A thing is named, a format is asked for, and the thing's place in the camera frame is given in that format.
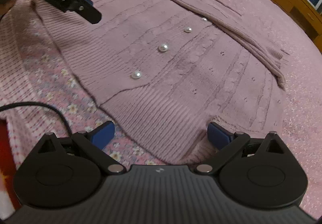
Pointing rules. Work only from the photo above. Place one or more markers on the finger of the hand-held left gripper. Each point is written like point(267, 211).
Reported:
point(90, 15)

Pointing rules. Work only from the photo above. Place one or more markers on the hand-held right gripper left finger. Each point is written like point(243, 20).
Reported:
point(103, 134)

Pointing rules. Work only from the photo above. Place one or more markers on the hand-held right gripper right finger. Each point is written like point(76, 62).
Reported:
point(218, 134)

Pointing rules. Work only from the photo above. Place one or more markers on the pink knitted cardigan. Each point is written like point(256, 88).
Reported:
point(176, 75)

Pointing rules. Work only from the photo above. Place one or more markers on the pink floral bedspread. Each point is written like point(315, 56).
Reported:
point(289, 88)

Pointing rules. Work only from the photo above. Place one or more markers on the red printed cloth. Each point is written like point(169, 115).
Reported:
point(5, 153)

